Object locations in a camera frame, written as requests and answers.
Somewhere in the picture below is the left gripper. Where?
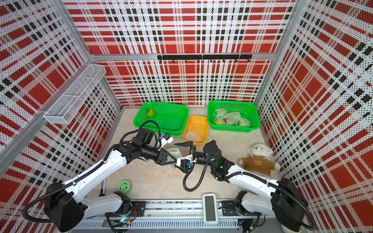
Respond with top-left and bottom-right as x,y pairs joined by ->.
141,145 -> 177,166

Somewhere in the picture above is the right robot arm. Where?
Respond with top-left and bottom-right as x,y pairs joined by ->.
175,140 -> 317,232

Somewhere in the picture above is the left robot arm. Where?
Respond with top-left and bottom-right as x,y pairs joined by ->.
21,120 -> 176,232

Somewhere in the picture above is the green basket with apples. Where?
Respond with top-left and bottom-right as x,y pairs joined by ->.
133,102 -> 189,136

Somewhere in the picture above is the custard apple in basket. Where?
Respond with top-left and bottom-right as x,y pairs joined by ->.
146,108 -> 156,117

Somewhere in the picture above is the yellow tray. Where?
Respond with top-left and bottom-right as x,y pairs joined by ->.
183,115 -> 209,146

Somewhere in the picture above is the white timer device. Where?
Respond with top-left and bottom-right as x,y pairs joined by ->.
202,193 -> 219,225

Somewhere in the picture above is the empty green basket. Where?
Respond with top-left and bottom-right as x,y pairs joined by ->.
207,101 -> 260,133

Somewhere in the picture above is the plush toy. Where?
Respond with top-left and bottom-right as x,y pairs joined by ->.
238,143 -> 280,178

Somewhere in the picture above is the clear wall shelf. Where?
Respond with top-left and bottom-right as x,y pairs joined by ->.
44,64 -> 106,125

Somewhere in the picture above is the black hook rail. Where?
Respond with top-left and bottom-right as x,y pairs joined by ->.
157,54 -> 253,63

